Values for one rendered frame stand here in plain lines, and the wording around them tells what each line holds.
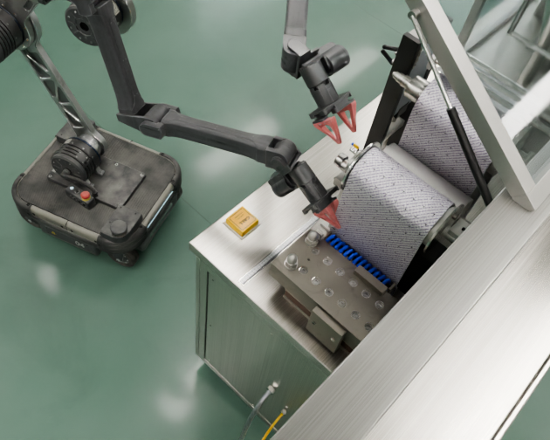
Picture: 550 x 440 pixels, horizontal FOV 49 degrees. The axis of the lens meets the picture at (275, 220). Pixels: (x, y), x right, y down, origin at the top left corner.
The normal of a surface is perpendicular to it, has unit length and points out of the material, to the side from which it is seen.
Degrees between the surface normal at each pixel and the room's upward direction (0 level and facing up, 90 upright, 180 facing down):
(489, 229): 0
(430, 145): 92
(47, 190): 0
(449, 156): 92
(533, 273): 0
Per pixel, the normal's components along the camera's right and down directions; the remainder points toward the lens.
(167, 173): 0.11, -0.56
